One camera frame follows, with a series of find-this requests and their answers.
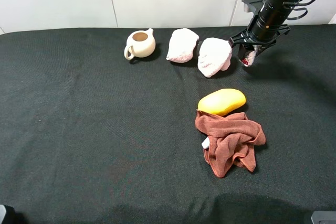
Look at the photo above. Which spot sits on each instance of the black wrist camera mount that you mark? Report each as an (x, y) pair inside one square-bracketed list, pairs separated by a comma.
[(253, 6)]

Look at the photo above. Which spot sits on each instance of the pink folded towel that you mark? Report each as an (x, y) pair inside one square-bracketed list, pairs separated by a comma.
[(181, 45), (214, 56)]

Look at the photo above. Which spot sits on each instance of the black tablecloth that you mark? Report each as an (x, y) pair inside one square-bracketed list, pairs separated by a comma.
[(89, 137)]

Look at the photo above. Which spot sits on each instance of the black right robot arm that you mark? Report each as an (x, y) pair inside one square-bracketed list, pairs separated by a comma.
[(267, 24)]

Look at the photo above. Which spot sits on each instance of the cream ceramic teapot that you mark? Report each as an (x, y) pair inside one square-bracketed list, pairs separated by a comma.
[(140, 44)]

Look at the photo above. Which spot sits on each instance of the grey device corner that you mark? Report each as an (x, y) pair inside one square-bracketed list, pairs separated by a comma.
[(3, 213), (323, 217)]

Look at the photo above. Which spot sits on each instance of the yellow mango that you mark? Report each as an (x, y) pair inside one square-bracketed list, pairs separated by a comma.
[(222, 102)]

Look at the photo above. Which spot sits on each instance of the grey device left corner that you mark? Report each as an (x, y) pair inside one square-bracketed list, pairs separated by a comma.
[(3, 213)]

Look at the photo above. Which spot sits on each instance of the brown microfiber cloth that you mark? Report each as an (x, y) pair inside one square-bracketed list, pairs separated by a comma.
[(231, 141)]

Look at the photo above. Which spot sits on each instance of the left pink folded towel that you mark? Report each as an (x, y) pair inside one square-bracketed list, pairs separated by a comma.
[(181, 45)]

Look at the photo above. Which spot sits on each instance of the right pink folded towel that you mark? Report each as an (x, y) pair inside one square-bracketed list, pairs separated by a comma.
[(214, 56)]

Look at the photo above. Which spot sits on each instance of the grey device right corner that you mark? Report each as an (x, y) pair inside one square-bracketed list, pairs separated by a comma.
[(323, 217)]

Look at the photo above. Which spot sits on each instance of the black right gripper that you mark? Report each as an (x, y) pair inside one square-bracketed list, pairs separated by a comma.
[(245, 39)]

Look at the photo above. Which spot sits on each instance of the small candy bottle silver cap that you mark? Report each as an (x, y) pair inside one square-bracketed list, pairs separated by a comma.
[(249, 59)]

